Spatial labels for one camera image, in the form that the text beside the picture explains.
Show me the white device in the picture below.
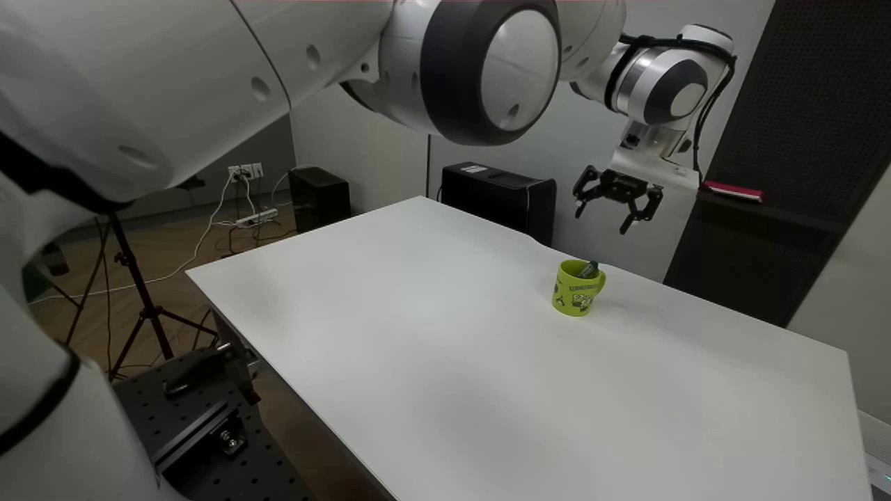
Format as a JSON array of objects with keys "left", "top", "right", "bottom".
[{"left": 858, "top": 411, "right": 891, "bottom": 501}]

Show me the camera on tripod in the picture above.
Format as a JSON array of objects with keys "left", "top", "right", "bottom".
[{"left": 29, "top": 175, "right": 218, "bottom": 382}]

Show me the pink book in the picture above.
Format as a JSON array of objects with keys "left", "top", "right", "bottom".
[{"left": 702, "top": 181, "right": 764, "bottom": 204}]

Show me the white power strip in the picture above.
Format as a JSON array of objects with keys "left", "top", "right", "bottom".
[{"left": 236, "top": 208, "right": 279, "bottom": 229}]

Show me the small black box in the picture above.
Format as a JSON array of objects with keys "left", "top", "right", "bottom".
[{"left": 289, "top": 166, "right": 352, "bottom": 234}]

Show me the black perforated panel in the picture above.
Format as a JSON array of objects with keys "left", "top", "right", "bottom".
[{"left": 663, "top": 0, "right": 891, "bottom": 328}]

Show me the green printed mug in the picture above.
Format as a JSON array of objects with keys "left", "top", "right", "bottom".
[{"left": 552, "top": 260, "right": 607, "bottom": 318}]

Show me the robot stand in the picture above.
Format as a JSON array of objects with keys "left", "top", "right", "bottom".
[{"left": 111, "top": 311, "right": 314, "bottom": 501}]

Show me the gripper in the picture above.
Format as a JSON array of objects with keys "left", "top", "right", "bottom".
[{"left": 573, "top": 165, "right": 664, "bottom": 236}]

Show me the white cable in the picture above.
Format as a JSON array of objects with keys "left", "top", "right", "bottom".
[{"left": 28, "top": 171, "right": 241, "bottom": 305}]

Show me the black computer tower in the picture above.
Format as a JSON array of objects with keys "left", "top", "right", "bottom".
[{"left": 441, "top": 161, "right": 558, "bottom": 248}]

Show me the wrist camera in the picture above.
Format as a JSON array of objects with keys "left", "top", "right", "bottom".
[{"left": 610, "top": 148, "right": 700, "bottom": 191}]

